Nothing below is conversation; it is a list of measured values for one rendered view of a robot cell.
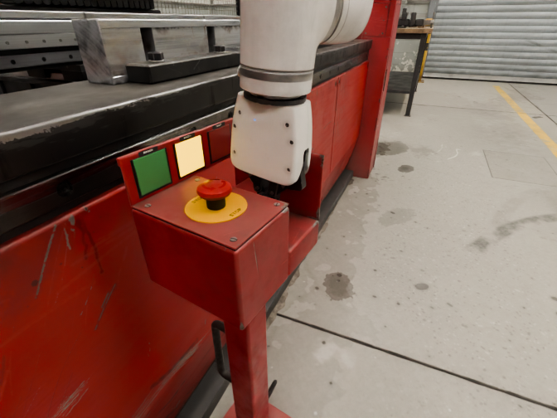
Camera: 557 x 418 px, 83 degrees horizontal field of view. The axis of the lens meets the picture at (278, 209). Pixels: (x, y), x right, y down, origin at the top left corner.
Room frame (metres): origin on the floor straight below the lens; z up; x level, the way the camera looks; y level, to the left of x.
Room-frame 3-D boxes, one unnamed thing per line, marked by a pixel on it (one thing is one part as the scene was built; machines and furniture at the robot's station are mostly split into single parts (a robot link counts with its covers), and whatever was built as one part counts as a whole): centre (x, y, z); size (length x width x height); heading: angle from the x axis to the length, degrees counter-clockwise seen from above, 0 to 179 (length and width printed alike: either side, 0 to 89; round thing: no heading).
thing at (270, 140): (0.40, 0.01, 0.85); 0.10 x 0.07 x 0.11; 58
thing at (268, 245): (0.37, 0.06, 0.75); 0.20 x 0.16 x 0.18; 148
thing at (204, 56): (0.71, 0.18, 0.89); 0.30 x 0.05 x 0.03; 156
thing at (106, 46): (1.33, -0.04, 0.92); 1.67 x 0.06 x 0.10; 156
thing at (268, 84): (0.39, 0.00, 0.91); 0.09 x 0.08 x 0.03; 58
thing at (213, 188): (0.32, 0.07, 0.79); 0.04 x 0.04 x 0.04
